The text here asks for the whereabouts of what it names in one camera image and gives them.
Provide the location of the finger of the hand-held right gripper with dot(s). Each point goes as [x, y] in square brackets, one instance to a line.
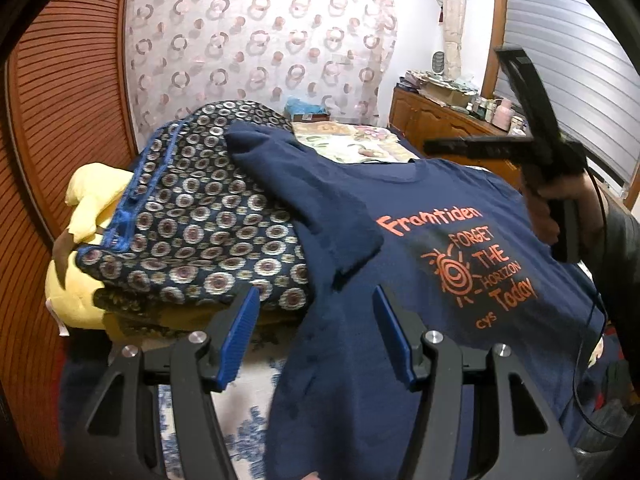
[475, 146]
[527, 95]

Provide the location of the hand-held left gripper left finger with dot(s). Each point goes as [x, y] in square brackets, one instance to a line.
[239, 342]

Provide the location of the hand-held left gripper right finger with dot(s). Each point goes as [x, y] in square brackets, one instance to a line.
[395, 342]

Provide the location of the navy printed t-shirt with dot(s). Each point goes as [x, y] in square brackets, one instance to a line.
[340, 360]

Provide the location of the person's right forearm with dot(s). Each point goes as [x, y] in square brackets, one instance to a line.
[620, 265]

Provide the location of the person's right hand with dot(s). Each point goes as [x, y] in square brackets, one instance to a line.
[541, 214]

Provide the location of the pink container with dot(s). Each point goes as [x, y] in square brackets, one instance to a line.
[502, 114]

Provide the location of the grey window blind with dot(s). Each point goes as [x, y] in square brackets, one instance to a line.
[575, 60]

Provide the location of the wooden cabinet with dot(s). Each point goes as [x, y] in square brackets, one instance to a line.
[425, 115]

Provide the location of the cardboard box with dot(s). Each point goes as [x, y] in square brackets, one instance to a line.
[447, 92]

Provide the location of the blue floral white sheet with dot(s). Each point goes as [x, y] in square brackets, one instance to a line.
[250, 420]

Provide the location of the small grey fan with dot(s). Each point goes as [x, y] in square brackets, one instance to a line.
[438, 62]

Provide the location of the beige lace curtain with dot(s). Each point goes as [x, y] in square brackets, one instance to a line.
[455, 10]

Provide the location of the circle patterned blue cloth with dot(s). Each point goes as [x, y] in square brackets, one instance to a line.
[200, 200]

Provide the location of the light blue bag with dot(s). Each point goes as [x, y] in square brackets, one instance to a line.
[304, 106]

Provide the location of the yellow plush toy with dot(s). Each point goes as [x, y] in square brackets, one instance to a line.
[90, 200]

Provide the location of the circle patterned sheer curtain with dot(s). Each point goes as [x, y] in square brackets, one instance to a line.
[250, 35]

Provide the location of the wooden louvered wardrobe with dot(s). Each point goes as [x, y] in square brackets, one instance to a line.
[65, 110]

